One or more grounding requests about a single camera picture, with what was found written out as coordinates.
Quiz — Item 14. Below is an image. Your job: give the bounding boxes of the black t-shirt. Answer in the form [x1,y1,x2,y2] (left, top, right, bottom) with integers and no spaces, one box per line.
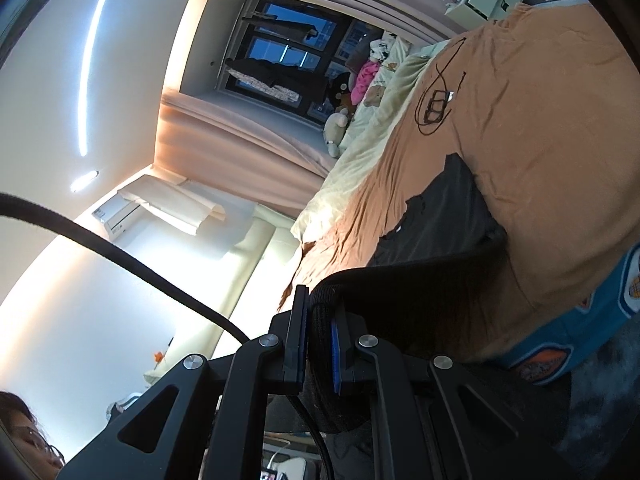
[308,153,509,361]

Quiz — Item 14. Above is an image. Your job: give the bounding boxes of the white air conditioner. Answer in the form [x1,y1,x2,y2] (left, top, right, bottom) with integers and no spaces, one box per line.
[92,174,226,240]

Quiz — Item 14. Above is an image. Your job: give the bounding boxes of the beige plush toy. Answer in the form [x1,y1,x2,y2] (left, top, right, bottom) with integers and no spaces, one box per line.
[323,108,349,158]

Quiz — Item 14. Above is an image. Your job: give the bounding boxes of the pink curtain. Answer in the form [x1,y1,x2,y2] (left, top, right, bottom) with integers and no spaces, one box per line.
[154,90,334,218]

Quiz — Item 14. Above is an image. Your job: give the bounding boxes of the blue patched jeans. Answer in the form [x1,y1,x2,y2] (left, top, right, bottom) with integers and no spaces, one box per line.
[500,245,639,385]

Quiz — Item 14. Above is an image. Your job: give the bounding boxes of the cream fleece blanket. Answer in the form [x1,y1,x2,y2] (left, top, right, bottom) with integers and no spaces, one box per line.
[291,39,447,244]

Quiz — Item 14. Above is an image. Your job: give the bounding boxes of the pink cloth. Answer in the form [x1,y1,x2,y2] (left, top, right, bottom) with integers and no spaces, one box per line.
[350,61,380,106]

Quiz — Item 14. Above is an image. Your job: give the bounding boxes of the person's head with glasses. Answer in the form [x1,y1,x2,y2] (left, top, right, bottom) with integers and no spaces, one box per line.
[1,391,65,480]

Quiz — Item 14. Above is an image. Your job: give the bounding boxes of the dark window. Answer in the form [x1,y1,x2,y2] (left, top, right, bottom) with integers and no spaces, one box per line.
[219,0,386,126]

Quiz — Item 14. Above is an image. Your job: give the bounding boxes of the brown bed blanket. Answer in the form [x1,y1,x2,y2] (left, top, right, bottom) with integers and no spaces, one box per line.
[293,3,639,360]

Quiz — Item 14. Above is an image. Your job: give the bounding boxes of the ceiling strip light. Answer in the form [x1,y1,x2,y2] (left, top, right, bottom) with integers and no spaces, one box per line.
[77,0,125,158]

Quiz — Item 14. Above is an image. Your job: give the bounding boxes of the black thick cable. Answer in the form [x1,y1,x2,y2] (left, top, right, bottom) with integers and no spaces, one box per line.
[0,192,252,345]

